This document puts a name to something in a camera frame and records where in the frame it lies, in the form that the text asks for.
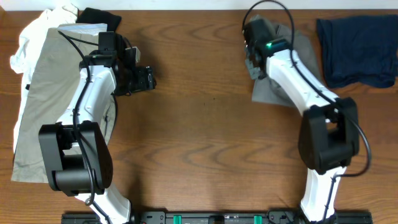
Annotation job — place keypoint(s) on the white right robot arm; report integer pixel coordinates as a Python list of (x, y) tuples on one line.
[(329, 133)]

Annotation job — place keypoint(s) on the white shirt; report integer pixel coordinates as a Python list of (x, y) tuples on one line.
[(31, 41)]

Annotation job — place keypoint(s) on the navy blue garment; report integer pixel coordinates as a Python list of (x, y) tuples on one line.
[(359, 49)]

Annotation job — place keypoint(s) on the black garment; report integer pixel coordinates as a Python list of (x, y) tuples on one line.
[(96, 16)]

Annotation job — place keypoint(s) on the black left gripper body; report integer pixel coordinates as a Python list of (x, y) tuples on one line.
[(135, 80)]

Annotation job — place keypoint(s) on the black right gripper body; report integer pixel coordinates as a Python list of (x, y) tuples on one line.
[(260, 73)]

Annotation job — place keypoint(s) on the grey shorts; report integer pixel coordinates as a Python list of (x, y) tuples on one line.
[(291, 68)]

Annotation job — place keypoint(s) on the khaki shorts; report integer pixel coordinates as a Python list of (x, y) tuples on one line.
[(46, 93)]

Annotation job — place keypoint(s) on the light blue folded garment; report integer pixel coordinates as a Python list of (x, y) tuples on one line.
[(91, 29)]

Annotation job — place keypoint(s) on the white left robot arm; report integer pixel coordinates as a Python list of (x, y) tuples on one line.
[(76, 157)]

